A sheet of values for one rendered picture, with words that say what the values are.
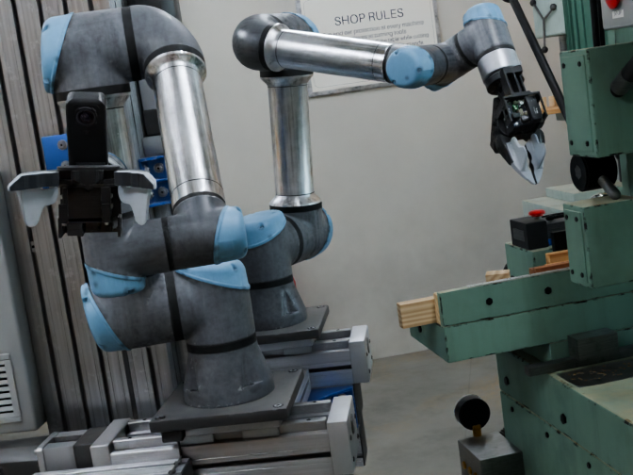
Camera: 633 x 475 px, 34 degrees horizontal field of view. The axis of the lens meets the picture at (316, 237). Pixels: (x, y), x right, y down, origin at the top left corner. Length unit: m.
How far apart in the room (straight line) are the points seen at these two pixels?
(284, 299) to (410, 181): 2.70
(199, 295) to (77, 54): 0.42
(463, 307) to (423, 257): 3.21
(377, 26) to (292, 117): 2.56
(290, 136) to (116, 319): 0.73
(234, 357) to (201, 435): 0.14
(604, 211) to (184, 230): 0.59
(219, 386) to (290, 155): 0.71
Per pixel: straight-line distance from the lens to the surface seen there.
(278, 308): 2.14
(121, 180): 1.18
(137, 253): 1.39
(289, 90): 2.22
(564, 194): 4.26
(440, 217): 4.86
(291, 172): 2.23
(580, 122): 1.50
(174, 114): 1.52
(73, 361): 1.94
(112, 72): 1.64
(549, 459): 1.78
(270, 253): 2.14
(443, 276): 4.90
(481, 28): 1.98
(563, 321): 1.72
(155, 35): 1.62
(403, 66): 1.89
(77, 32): 1.64
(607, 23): 1.45
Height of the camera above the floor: 1.30
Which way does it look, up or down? 8 degrees down
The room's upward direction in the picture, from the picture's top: 8 degrees counter-clockwise
